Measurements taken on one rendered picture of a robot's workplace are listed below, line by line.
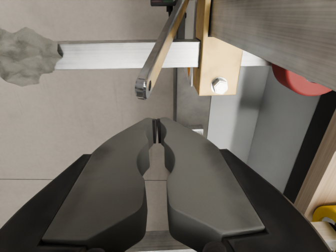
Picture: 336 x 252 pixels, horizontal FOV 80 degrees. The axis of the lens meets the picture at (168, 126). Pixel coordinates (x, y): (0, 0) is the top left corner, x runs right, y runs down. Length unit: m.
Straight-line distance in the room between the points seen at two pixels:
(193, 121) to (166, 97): 0.73
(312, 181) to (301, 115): 0.13
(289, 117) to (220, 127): 0.18
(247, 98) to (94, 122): 0.97
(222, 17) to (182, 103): 0.28
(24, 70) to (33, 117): 1.17
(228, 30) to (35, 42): 0.21
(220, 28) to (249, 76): 0.36
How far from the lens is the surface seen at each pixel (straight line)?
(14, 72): 0.30
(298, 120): 0.48
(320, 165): 0.39
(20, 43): 0.29
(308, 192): 0.42
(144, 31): 1.12
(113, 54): 0.26
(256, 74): 0.57
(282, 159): 0.54
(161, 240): 0.33
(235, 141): 0.64
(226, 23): 0.20
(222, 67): 0.26
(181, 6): 0.20
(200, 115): 0.47
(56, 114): 1.38
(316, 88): 0.28
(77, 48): 0.27
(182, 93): 0.45
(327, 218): 0.43
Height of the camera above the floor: 1.12
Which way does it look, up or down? 60 degrees down
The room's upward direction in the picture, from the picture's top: 175 degrees clockwise
